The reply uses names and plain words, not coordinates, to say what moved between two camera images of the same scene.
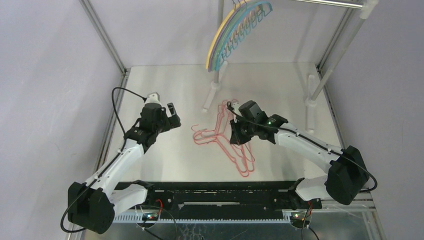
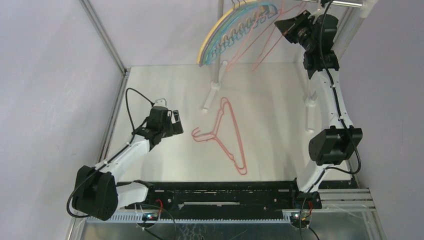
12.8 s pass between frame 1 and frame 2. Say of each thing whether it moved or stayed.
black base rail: stayed
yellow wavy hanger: moved
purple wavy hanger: moved
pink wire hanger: moved
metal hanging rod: stayed
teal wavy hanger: moved
